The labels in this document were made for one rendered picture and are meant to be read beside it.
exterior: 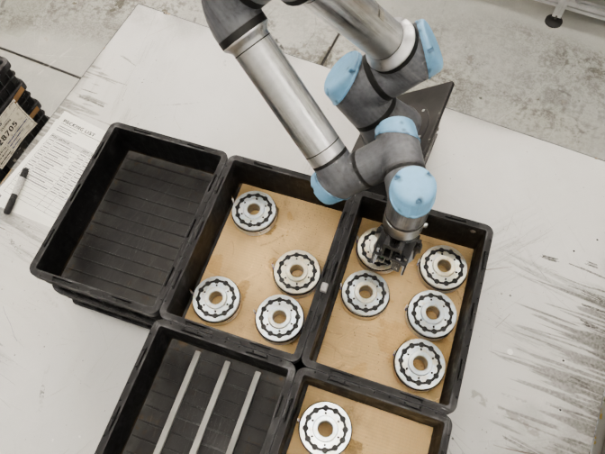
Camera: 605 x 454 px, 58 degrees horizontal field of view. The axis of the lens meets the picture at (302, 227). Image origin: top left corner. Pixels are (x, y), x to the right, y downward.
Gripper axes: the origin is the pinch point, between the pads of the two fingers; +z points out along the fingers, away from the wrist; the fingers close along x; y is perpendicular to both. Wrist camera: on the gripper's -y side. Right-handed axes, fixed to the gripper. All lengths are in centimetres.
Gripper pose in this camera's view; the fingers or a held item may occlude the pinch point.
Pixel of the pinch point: (393, 254)
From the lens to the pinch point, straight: 123.8
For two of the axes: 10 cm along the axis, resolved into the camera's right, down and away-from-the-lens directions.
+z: 0.3, 4.2, 9.1
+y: -4.2, 8.3, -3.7
